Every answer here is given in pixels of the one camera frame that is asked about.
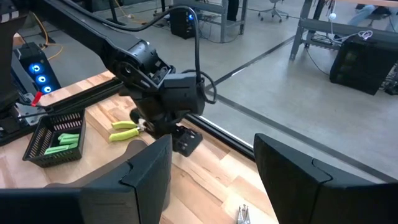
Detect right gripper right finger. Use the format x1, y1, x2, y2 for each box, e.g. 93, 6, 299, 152
253, 133, 386, 224

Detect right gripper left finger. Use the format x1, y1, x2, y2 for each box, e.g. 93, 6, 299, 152
80, 134, 174, 224

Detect yellow-handled pliers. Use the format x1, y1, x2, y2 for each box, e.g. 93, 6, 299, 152
108, 120, 147, 143
236, 203, 251, 224

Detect black computer tower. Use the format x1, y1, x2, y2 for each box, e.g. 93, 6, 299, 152
169, 6, 200, 40

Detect black mesh basket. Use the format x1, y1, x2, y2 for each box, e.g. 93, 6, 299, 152
22, 108, 86, 169

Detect black computer with blue lights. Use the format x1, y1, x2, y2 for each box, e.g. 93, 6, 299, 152
12, 42, 62, 96

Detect black equipment box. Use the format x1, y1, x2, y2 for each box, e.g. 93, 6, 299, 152
329, 34, 398, 96

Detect grey metal workbench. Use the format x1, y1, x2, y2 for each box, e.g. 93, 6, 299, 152
289, 0, 398, 62

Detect grey office chair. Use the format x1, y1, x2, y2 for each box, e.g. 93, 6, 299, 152
257, 0, 290, 23

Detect person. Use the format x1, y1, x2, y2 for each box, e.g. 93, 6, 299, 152
348, 2, 392, 27

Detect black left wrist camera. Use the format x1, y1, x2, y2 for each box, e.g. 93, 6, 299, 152
161, 73, 206, 118

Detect grey metal table frame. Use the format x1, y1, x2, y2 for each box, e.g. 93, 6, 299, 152
174, 0, 249, 44

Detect red cable tag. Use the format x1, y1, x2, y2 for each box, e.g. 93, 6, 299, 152
30, 91, 44, 107

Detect silver metal bracket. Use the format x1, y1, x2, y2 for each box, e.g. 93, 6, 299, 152
14, 93, 40, 127

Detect yellow floor cable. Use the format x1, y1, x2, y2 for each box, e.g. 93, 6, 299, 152
30, 12, 65, 62

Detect white cable bundle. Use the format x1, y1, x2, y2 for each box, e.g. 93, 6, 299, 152
328, 12, 374, 43

